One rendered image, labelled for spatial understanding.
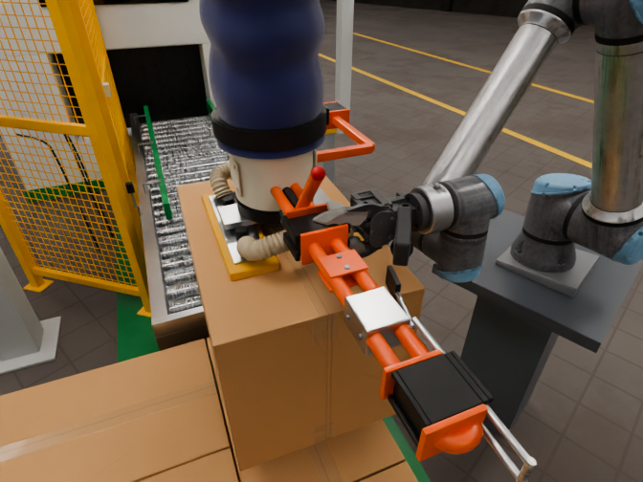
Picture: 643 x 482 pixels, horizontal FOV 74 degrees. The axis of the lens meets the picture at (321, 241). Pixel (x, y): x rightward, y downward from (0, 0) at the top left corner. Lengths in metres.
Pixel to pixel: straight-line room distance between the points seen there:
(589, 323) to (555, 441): 0.78
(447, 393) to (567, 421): 1.68
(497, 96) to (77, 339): 2.14
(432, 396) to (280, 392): 0.45
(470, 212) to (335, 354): 0.36
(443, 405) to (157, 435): 0.95
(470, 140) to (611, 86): 0.29
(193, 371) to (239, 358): 0.64
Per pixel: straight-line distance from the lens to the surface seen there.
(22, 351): 2.49
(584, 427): 2.16
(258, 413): 0.90
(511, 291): 1.40
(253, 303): 0.78
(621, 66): 1.07
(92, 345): 2.41
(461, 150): 0.98
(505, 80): 1.02
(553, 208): 1.40
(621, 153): 1.18
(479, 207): 0.83
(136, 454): 1.29
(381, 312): 0.56
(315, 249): 0.67
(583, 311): 1.43
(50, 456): 1.38
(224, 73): 0.80
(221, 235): 0.93
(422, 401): 0.47
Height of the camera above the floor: 1.59
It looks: 34 degrees down
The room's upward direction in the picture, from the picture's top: straight up
